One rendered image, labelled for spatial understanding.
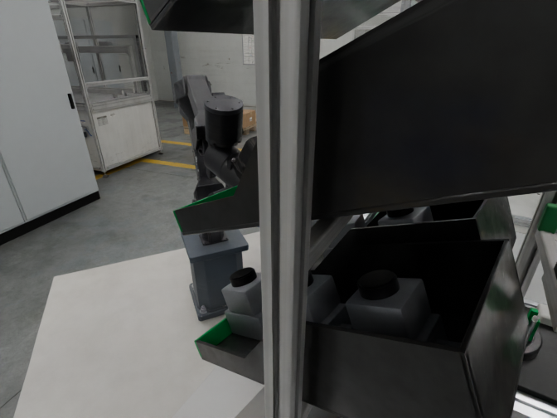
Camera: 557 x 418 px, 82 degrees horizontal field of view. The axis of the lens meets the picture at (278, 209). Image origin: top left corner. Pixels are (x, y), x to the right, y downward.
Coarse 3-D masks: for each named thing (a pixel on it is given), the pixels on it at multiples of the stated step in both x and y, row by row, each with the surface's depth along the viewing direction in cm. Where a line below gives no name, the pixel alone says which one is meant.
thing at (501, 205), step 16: (432, 208) 41; (448, 208) 40; (464, 208) 38; (480, 208) 28; (496, 208) 32; (368, 224) 48; (400, 224) 31; (416, 224) 30; (432, 224) 29; (448, 224) 28; (464, 224) 27; (480, 224) 27; (496, 224) 31; (512, 224) 36; (352, 240) 35; (368, 240) 34; (384, 240) 32; (400, 240) 31; (416, 240) 30; (432, 240) 29; (448, 240) 28; (464, 240) 27; (512, 240) 35; (320, 256) 51; (336, 256) 37; (352, 256) 36; (320, 272) 40; (336, 272) 38
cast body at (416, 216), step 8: (416, 208) 37; (424, 208) 37; (384, 216) 38; (392, 216) 37; (400, 216) 36; (408, 216) 36; (416, 216) 35; (424, 216) 36; (432, 216) 37; (384, 224) 37; (392, 224) 37
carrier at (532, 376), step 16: (544, 304) 71; (528, 320) 64; (544, 320) 68; (528, 336) 58; (544, 336) 66; (528, 352) 60; (544, 352) 62; (528, 368) 59; (544, 368) 59; (528, 384) 56; (544, 384) 56; (544, 400) 55
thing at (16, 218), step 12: (0, 168) 262; (0, 180) 263; (0, 192) 264; (0, 204) 266; (12, 204) 275; (0, 216) 267; (12, 216) 276; (0, 228) 269; (12, 228) 279; (24, 228) 290; (0, 240) 273
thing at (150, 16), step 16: (144, 0) 21; (160, 0) 20; (176, 0) 19; (192, 0) 20; (208, 0) 20; (224, 0) 21; (240, 0) 22; (160, 16) 20; (176, 16) 21; (192, 16) 21; (208, 16) 22; (224, 16) 23; (240, 16) 24; (224, 32) 26; (240, 32) 27
